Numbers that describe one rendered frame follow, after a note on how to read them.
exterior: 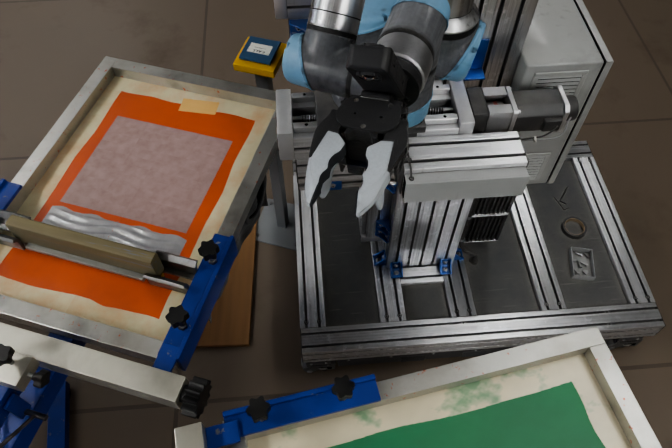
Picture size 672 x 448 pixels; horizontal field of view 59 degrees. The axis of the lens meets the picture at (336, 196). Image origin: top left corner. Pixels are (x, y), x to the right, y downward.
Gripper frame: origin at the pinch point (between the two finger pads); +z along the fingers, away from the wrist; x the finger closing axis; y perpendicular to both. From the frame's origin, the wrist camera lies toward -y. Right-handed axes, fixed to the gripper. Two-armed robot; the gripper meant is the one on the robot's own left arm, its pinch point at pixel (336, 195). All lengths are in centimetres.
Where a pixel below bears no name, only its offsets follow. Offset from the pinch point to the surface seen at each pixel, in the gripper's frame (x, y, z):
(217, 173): 58, 65, -45
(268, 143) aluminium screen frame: 47, 63, -56
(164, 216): 64, 64, -29
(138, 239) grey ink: 66, 63, -21
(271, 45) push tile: 63, 63, -93
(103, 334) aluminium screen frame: 59, 61, 3
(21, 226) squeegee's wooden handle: 85, 51, -11
